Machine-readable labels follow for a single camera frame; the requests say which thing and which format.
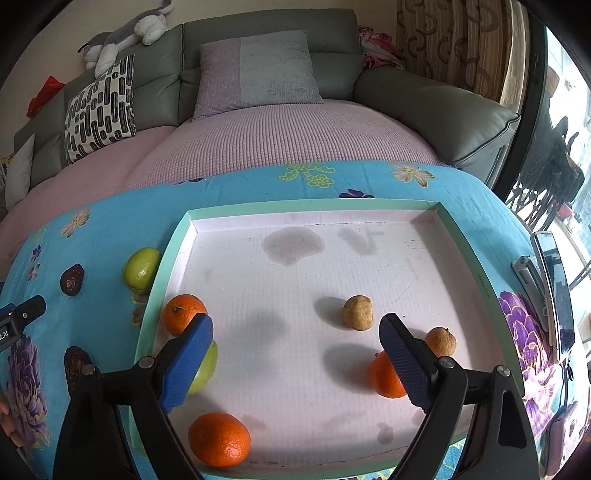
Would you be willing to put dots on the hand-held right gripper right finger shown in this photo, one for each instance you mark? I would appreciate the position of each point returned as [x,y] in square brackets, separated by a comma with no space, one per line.
[406,364]

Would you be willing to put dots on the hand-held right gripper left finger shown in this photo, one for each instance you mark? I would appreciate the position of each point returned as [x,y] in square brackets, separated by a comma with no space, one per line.
[189,364]

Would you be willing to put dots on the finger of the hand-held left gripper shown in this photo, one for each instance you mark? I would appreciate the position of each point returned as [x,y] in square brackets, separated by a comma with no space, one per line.
[5,308]
[30,309]

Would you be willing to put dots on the small orange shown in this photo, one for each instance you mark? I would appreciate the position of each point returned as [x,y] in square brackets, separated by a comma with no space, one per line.
[383,381]
[182,314]

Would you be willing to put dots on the brown longan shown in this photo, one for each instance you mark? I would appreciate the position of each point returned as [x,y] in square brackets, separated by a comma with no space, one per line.
[442,340]
[358,313]

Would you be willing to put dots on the large orange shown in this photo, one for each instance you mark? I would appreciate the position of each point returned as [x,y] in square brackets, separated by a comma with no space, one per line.
[219,439]

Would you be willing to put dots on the teal-rimmed white tray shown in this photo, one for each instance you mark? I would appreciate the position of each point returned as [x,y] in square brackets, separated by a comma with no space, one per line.
[300,369]

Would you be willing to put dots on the person's left hand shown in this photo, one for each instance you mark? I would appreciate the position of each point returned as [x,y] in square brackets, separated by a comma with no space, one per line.
[7,422]

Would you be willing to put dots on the dark dried date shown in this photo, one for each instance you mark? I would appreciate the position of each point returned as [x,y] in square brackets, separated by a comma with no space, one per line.
[72,278]

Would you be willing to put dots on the blue floral blanket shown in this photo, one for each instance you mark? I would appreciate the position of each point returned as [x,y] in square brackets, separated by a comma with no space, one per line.
[92,323]

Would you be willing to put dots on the red dried date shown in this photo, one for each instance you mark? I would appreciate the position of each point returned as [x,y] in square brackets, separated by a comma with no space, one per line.
[74,364]

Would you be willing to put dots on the light grey pillow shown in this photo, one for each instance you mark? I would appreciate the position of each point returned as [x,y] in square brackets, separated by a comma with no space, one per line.
[18,170]

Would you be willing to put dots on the silver phone stand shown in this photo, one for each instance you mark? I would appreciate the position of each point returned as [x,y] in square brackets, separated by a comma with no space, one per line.
[531,286]

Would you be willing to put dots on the smartphone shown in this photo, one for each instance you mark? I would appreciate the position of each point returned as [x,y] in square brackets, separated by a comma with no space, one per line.
[556,295]

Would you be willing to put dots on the black and white patterned pillow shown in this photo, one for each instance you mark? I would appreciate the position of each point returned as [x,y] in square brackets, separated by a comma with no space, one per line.
[99,110]

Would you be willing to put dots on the red cloth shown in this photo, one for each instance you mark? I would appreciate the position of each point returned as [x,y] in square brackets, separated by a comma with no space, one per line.
[44,94]

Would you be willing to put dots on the lilac waffle sofa cover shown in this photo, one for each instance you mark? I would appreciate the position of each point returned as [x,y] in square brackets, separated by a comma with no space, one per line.
[277,138]

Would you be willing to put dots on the grey sofa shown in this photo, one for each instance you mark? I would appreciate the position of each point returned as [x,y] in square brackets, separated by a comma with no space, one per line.
[392,97]

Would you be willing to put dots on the grey and white plush dog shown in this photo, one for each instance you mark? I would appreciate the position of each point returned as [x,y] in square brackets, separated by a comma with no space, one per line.
[124,34]

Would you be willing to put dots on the grey and lilac pillow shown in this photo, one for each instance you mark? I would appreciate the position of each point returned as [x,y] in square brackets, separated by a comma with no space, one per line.
[258,74]

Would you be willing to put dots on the pink floral cloth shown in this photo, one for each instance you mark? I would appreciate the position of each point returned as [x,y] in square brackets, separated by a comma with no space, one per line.
[378,48]

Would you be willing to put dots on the brown patterned curtain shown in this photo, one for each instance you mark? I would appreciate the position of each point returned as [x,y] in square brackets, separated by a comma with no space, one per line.
[452,41]

